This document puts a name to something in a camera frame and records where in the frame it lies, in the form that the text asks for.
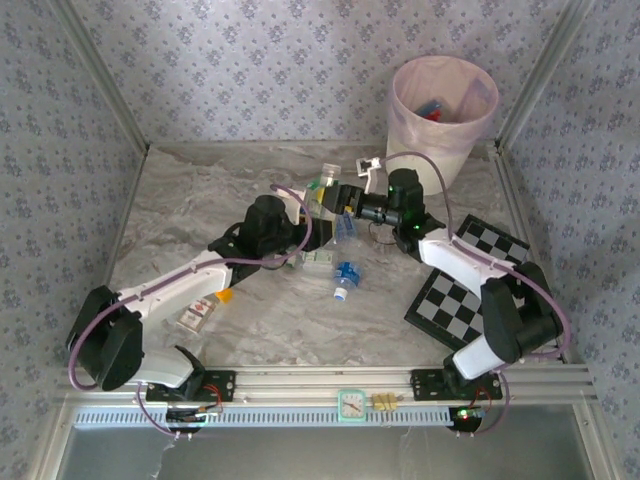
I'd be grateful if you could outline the circuit board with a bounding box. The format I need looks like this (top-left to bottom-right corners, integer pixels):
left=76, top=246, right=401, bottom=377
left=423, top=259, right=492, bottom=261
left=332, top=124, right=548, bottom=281
left=165, top=407, right=212, bottom=434
left=449, top=405, right=490, bottom=432

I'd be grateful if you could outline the white trash bin with liner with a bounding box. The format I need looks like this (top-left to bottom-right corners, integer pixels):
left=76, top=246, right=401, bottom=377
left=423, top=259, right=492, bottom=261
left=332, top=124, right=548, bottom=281
left=388, top=55, right=501, bottom=157

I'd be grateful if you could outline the clear bottle blue print label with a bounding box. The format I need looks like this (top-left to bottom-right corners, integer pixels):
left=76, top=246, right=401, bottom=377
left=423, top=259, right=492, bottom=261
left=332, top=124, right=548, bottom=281
left=333, top=212, right=359, bottom=242

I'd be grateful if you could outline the wide aluminium side rail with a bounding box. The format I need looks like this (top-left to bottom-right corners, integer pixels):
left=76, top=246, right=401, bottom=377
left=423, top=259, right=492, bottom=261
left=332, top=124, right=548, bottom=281
left=492, top=141, right=572, bottom=365

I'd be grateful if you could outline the blue-label bottle white cap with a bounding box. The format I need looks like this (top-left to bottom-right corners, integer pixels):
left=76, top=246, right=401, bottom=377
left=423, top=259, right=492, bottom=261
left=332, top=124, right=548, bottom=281
left=416, top=98, right=450, bottom=121
left=331, top=260, right=363, bottom=302

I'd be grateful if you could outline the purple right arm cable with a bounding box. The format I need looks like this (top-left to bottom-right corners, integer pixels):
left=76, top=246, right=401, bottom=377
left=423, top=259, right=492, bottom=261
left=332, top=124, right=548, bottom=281
left=382, top=151, right=574, bottom=441

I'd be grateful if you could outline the left circuit board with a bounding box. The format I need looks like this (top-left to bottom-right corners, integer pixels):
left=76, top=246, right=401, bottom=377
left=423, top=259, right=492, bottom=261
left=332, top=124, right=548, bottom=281
left=165, top=407, right=212, bottom=434

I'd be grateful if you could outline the narrow aluminium side rail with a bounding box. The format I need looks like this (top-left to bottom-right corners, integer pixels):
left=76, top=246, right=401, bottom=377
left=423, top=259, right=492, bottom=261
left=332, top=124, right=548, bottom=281
left=92, top=143, right=152, bottom=321

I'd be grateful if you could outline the red-label bottle yellow cap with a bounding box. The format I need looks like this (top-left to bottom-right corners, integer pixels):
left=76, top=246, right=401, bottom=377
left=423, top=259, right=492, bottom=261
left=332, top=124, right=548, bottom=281
left=174, top=288, right=235, bottom=335

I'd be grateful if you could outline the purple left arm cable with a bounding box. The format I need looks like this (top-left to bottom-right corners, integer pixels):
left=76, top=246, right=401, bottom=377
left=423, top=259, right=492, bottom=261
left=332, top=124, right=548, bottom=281
left=67, top=183, right=314, bottom=441

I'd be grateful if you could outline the grey slotted cable duct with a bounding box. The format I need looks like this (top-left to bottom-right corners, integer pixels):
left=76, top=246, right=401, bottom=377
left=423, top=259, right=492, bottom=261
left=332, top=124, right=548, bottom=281
left=74, top=402, right=485, bottom=429

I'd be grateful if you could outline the aluminium table rail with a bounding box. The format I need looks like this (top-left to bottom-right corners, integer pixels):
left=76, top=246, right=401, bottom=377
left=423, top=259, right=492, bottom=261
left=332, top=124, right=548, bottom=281
left=52, top=363, right=600, bottom=407

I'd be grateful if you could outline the aluminium frame post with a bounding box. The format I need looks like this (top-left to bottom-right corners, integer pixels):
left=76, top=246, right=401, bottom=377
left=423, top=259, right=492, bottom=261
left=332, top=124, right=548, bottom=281
left=47, top=0, right=152, bottom=154
left=494, top=0, right=599, bottom=151

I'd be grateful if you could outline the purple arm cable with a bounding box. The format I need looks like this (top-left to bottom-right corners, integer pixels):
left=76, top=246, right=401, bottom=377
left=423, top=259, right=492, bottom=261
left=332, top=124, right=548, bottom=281
left=67, top=183, right=314, bottom=441
left=382, top=151, right=574, bottom=441

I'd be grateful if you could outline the green-white label bottle clear cap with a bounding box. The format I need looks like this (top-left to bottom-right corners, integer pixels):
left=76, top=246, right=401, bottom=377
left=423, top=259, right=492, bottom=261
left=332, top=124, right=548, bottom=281
left=304, top=163, right=343, bottom=221

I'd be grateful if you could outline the grey metal panel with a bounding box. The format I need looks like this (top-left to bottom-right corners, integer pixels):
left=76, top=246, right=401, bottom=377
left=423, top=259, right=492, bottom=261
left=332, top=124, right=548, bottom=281
left=54, top=424, right=599, bottom=480

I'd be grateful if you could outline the small mint green clock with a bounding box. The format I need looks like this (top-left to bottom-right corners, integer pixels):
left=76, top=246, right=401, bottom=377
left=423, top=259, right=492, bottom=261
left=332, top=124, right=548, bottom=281
left=336, top=389, right=368, bottom=426

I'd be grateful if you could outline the black grey chessboard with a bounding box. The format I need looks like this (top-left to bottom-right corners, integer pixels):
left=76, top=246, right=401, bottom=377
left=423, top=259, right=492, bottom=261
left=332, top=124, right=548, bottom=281
left=403, top=214, right=531, bottom=351

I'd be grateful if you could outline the right circuit board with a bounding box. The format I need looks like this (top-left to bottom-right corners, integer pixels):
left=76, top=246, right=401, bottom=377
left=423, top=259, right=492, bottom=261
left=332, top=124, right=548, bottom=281
left=449, top=405, right=490, bottom=432

